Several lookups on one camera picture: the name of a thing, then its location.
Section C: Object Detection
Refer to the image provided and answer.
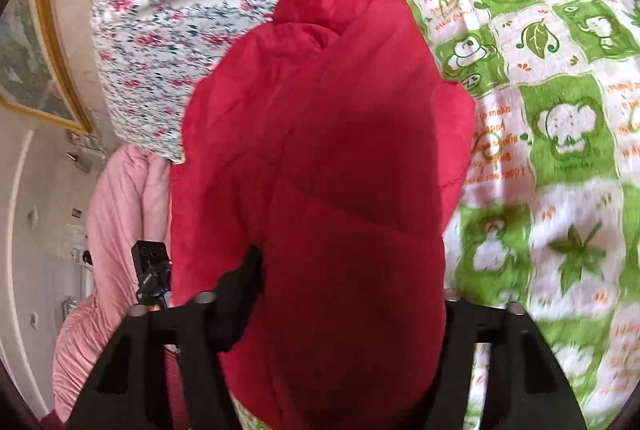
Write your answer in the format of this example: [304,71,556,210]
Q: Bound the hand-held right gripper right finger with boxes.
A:
[419,290,587,430]

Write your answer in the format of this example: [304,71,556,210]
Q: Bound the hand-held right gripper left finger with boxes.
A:
[66,247,264,430]

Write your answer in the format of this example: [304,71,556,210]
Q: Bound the red quilted jacket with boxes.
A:
[170,0,477,430]

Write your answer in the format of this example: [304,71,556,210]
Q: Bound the pink blanket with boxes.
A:
[52,144,175,422]

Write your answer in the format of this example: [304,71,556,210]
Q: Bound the green animal print bedsheet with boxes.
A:
[232,0,640,430]

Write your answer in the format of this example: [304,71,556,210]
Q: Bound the floral quilt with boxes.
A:
[91,0,388,166]

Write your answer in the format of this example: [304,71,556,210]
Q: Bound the gold framed picture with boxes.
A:
[0,0,94,134]

